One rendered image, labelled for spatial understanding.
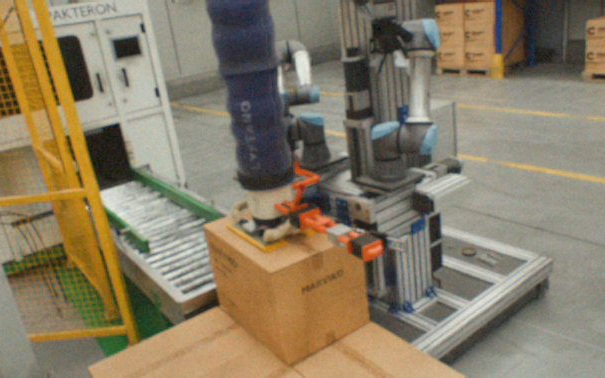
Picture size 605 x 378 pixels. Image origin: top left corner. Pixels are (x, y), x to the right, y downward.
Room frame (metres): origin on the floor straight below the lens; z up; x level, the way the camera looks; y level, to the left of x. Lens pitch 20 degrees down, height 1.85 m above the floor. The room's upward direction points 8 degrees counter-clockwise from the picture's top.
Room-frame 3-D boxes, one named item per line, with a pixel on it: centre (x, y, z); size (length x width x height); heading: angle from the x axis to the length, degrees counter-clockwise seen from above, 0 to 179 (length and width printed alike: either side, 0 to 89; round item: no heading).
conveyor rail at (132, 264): (3.14, 1.23, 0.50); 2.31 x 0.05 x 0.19; 33
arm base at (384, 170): (2.21, -0.39, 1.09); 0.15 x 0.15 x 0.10
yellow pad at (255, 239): (1.99, 0.21, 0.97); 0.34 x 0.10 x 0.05; 30
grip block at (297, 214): (1.82, 0.00, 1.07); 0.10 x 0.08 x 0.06; 120
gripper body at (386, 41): (1.87, -0.36, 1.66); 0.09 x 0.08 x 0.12; 125
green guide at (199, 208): (3.76, 0.92, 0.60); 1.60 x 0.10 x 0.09; 33
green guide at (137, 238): (3.47, 1.37, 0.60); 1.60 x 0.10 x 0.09; 33
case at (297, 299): (2.03, 0.12, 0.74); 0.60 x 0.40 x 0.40; 30
